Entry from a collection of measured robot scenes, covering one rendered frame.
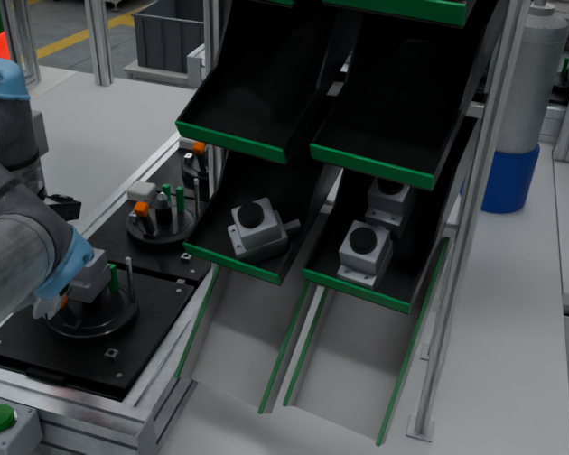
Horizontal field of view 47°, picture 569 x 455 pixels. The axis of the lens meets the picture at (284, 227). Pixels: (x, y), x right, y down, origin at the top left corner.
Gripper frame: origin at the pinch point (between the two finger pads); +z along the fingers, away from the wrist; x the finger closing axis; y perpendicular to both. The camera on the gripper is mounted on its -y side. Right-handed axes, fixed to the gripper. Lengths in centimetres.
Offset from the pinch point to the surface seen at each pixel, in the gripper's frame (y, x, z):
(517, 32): -12, 53, -42
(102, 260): -10.5, 2.3, -1.3
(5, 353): 2.3, -7.5, 9.2
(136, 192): -42.4, -9.5, 7.2
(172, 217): -36.5, 1.1, 7.1
